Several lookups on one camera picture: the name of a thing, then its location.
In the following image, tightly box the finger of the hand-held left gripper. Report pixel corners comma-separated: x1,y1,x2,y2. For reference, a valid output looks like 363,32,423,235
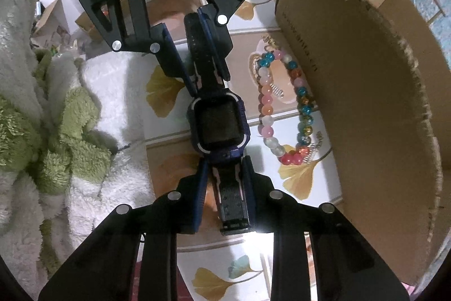
178,0,252,83
71,0,198,97

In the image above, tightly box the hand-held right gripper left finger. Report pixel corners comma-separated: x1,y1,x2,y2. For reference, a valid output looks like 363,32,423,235
38,158,209,301

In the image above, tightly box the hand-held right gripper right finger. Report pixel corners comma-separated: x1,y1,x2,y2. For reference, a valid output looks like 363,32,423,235
242,160,412,301

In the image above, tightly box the gold charm jewelry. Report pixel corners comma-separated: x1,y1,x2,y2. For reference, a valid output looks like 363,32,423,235
261,35,282,50

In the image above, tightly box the dark blue smart watch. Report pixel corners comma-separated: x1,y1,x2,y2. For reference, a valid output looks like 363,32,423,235
185,14,252,236

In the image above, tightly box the colourful beaded bracelet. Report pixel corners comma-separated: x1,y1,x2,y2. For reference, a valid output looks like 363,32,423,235
257,49,316,166

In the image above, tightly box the brown cardboard box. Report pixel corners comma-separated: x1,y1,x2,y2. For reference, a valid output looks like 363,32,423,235
274,0,450,287

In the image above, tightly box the ginkgo print tiled mat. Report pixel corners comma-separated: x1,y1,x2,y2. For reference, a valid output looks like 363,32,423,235
143,0,344,301

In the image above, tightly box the white fluffy blanket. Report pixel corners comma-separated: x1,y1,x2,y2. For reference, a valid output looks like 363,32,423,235
0,0,156,287

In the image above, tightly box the small brown carton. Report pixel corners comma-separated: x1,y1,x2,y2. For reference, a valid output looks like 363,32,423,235
33,0,64,37
75,10,106,42

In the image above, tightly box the green plush cloth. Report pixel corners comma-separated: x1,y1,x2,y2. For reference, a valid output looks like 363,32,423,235
0,49,117,196

